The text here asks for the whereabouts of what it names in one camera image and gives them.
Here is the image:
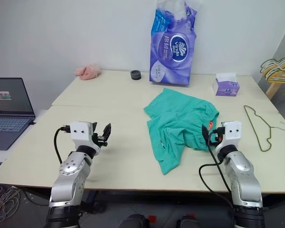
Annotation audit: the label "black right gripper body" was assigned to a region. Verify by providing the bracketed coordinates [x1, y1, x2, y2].
[209, 126, 225, 146]

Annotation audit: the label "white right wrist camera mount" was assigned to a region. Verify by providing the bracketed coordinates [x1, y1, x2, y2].
[220, 121, 242, 146]

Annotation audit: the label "dark green wire hanger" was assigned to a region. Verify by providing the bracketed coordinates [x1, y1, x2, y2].
[243, 104, 285, 152]

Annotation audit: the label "pink fluffy cloth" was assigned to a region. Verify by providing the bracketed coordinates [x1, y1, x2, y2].
[75, 63, 103, 81]

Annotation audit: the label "dark rounded shape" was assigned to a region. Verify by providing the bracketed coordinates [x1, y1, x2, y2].
[118, 213, 150, 228]
[176, 214, 200, 228]

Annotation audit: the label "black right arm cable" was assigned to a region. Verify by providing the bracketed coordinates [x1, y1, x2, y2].
[199, 132, 236, 228]

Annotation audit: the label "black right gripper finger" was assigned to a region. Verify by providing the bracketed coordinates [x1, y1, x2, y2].
[201, 125, 209, 143]

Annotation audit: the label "small purple tissue box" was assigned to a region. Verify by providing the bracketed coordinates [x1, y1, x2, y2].
[212, 72, 242, 97]

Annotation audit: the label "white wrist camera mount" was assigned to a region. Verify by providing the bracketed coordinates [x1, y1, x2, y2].
[220, 121, 242, 146]
[70, 121, 101, 152]

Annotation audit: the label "large purple tissue pack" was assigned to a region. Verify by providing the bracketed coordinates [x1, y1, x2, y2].
[149, 0, 197, 87]

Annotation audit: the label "grey laptop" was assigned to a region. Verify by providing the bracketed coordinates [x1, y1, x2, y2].
[0, 77, 37, 151]

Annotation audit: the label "rack of wire hangers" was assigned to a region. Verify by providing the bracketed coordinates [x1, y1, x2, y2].
[265, 56, 285, 83]

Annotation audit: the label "teal green shirt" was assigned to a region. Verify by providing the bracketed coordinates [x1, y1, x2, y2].
[143, 88, 220, 176]

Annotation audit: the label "black round dish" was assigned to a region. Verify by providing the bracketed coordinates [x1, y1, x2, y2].
[130, 69, 143, 81]

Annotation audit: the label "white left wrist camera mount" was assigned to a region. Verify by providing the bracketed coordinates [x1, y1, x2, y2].
[70, 121, 101, 152]

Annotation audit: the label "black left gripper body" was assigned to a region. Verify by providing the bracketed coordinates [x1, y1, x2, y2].
[92, 129, 109, 148]

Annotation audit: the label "tangled light cables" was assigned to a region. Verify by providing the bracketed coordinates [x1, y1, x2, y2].
[0, 184, 23, 216]

